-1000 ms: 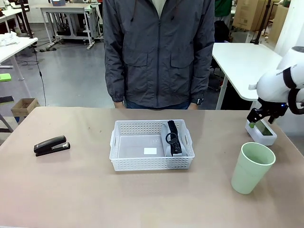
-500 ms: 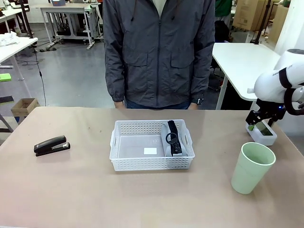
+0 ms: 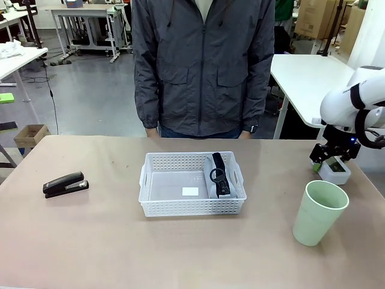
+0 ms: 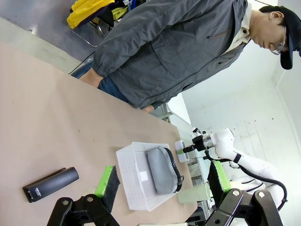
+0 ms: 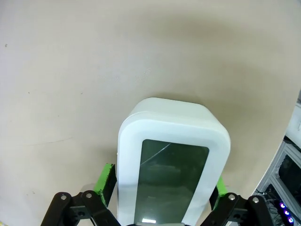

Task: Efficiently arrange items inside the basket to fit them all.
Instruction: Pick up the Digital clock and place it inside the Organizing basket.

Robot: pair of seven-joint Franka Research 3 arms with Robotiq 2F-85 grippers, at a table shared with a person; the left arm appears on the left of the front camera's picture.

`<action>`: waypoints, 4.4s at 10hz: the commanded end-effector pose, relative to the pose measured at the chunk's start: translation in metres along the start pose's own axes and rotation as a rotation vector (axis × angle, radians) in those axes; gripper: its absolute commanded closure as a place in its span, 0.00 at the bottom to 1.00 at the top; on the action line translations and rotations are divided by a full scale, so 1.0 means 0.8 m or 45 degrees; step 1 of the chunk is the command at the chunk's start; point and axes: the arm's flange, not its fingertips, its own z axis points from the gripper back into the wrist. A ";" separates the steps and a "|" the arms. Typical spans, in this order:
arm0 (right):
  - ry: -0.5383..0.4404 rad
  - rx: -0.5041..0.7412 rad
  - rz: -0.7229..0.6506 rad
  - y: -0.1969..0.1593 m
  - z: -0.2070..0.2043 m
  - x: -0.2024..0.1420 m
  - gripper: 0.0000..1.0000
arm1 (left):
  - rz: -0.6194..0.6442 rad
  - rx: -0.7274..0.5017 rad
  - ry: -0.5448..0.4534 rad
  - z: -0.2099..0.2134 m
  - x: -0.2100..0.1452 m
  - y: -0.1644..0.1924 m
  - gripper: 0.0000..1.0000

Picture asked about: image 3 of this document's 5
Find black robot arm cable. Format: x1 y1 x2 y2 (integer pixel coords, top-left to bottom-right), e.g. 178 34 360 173
354 108 385 151

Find black strap tool with ring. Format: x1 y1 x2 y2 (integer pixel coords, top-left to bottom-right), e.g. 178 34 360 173
209 152 232 197

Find small white box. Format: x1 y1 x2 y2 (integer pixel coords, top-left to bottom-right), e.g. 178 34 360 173
318 156 352 185

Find crumpled white cloth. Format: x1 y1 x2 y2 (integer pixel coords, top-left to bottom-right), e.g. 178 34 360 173
0 41 26 60

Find pale green cup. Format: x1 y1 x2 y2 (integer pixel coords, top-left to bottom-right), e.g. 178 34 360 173
292 179 350 247

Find tall brown cardboard box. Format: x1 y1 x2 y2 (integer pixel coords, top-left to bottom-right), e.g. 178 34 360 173
342 5 366 55

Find person in green top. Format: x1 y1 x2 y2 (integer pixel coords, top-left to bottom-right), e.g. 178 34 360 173
274 0 294 22

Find black bag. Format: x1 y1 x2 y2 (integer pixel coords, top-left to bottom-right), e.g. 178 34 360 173
274 26 292 55

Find large brown cardboard box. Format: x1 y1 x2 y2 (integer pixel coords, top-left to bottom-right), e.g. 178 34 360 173
294 0 347 40

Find open cardboard box on floor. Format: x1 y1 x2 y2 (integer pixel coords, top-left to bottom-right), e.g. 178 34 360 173
13 123 51 149

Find black pole stand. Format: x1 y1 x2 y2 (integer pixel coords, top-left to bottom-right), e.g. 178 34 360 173
321 0 344 58

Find person in grey jacket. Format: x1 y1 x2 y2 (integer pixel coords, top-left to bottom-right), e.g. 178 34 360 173
131 0 276 137

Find white table with cloth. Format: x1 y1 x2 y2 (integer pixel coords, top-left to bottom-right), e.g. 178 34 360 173
0 46 49 125

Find blue jeans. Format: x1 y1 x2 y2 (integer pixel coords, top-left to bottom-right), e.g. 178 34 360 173
158 124 243 140

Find large white desk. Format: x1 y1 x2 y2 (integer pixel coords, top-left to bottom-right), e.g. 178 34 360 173
269 54 358 140

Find black stapler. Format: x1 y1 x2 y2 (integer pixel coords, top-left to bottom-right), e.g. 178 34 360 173
42 171 91 199

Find white flat packet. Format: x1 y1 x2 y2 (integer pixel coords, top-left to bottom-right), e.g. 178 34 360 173
204 154 239 200

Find black tripod stand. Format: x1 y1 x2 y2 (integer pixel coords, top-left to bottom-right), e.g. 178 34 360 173
23 0 43 49

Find dark slanted frame leg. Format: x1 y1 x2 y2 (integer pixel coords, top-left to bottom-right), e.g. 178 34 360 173
0 141 19 169

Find black floor cable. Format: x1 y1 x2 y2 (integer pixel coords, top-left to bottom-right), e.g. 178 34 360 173
38 58 60 135

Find white shirt under jacket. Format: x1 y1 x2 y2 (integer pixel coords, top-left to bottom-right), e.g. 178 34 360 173
194 0 214 24

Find grey workbench with white legs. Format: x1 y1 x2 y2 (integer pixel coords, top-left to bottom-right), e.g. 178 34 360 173
45 3 134 64

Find white perforated plastic basket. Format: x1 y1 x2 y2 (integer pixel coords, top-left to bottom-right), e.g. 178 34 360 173
138 151 248 218

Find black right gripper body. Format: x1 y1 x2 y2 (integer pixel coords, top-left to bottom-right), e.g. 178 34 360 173
324 123 362 151

